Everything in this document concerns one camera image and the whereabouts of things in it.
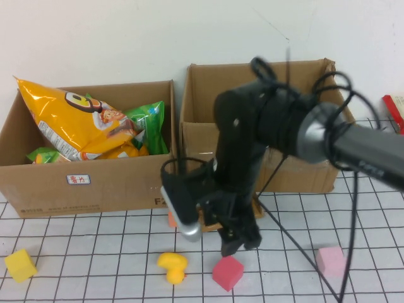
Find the green chip bag orange corner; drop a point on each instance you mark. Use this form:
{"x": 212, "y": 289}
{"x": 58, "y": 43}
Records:
{"x": 44, "y": 155}

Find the magenta foam cube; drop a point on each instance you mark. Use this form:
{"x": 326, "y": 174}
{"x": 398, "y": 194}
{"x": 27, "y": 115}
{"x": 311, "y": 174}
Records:
{"x": 227, "y": 273}

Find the white grid tablecloth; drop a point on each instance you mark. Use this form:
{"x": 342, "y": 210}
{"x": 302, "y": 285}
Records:
{"x": 94, "y": 252}

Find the yellow foam cube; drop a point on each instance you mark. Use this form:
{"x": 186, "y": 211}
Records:
{"x": 20, "y": 265}

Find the green chip bag blue emblem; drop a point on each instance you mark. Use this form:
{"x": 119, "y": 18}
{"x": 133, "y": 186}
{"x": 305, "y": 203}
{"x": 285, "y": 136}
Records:
{"x": 151, "y": 126}

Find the yellow rubber duck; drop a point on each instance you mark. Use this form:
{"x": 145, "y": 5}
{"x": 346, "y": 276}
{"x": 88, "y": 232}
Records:
{"x": 173, "y": 268}

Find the pink foam cube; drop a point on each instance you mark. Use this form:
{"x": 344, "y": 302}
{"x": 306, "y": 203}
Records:
{"x": 330, "y": 262}

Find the brown wafer biscuit packet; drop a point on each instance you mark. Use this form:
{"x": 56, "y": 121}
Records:
{"x": 258, "y": 211}

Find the taped cardboard box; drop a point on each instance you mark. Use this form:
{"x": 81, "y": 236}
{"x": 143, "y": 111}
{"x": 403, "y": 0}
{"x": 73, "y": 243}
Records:
{"x": 202, "y": 94}

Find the orange foam block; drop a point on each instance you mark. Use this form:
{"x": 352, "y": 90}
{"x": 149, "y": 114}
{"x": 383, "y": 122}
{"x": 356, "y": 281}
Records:
{"x": 171, "y": 221}

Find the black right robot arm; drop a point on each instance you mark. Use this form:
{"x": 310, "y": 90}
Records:
{"x": 284, "y": 120}

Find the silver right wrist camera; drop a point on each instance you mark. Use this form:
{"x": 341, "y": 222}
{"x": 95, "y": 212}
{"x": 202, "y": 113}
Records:
{"x": 183, "y": 214}

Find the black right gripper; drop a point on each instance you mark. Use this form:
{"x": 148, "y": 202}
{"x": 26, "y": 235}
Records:
{"x": 227, "y": 205}

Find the white label red handwriting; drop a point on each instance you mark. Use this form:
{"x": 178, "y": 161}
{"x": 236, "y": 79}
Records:
{"x": 78, "y": 179}

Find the red snack packet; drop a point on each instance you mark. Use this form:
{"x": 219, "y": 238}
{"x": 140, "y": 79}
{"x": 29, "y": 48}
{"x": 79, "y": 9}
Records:
{"x": 394, "y": 109}

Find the cardboard box with F2 print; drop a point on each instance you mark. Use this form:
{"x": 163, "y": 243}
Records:
{"x": 126, "y": 186}

